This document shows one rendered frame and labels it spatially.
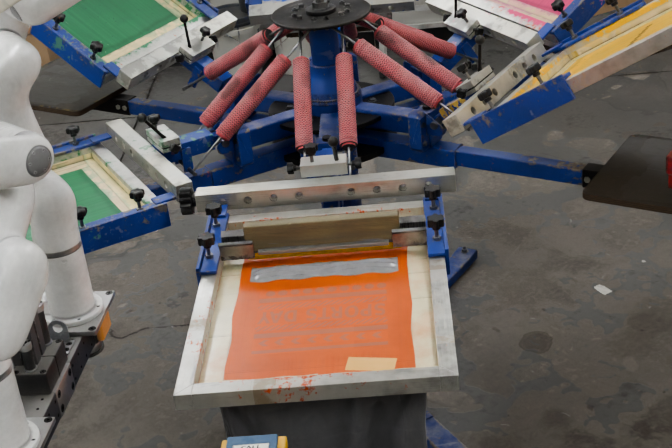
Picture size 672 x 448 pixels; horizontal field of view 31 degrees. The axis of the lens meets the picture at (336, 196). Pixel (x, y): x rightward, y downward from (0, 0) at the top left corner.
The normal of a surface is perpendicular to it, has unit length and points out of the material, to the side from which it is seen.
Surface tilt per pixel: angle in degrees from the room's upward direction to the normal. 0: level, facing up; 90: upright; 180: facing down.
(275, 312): 0
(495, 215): 0
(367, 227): 90
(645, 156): 0
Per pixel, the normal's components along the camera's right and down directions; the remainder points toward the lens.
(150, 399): -0.10, -0.89
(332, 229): -0.02, 0.45
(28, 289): 0.77, 0.22
